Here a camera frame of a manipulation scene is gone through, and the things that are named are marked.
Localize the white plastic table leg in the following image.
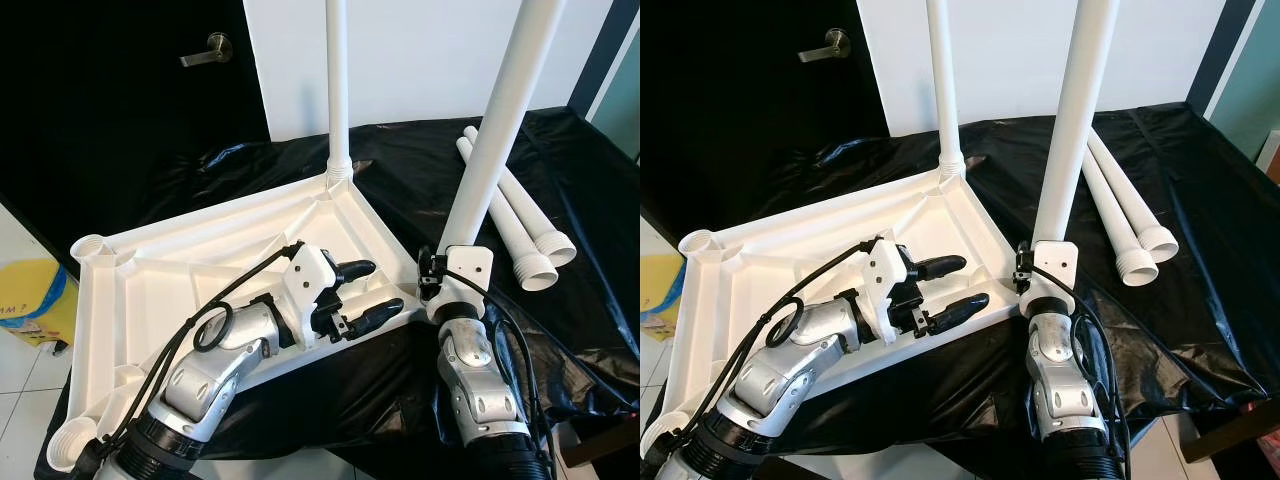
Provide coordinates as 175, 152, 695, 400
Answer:
440, 0, 569, 256
1030, 0, 1123, 246
462, 125, 579, 268
1086, 128, 1181, 264
925, 0, 969, 186
322, 0, 357, 189
1080, 150, 1161, 289
455, 138, 561, 293

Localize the white plastic table top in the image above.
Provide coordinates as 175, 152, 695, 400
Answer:
640, 165, 1041, 466
45, 170, 441, 473

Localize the black shiny tablecloth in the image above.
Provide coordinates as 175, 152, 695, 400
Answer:
640, 100, 1280, 480
35, 105, 641, 480

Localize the yellow bag with blue band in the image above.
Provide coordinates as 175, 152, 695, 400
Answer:
640, 255, 683, 341
0, 258, 81, 351

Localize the brown wooden table brace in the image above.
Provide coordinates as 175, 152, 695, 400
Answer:
560, 425, 641, 469
1185, 410, 1280, 466

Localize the black door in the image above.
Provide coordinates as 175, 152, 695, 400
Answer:
0, 0, 271, 261
640, 0, 891, 241

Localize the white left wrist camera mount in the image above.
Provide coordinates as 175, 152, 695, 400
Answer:
862, 240, 911, 346
283, 248, 336, 349

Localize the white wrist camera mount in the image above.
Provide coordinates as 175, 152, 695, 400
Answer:
1025, 240, 1079, 316
862, 240, 911, 346
283, 248, 336, 349
428, 245, 493, 323

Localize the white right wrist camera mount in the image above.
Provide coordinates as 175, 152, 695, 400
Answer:
428, 245, 493, 323
1025, 240, 1079, 316

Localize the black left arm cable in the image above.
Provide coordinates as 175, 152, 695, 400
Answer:
690, 237, 881, 471
95, 240, 306, 471

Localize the metal lever door handle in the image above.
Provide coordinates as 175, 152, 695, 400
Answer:
797, 28, 853, 64
180, 33, 235, 69

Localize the brown board white frame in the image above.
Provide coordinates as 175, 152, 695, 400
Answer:
1255, 130, 1280, 181

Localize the dark grey door frame post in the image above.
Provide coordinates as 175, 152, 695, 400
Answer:
568, 0, 639, 111
1185, 0, 1256, 106

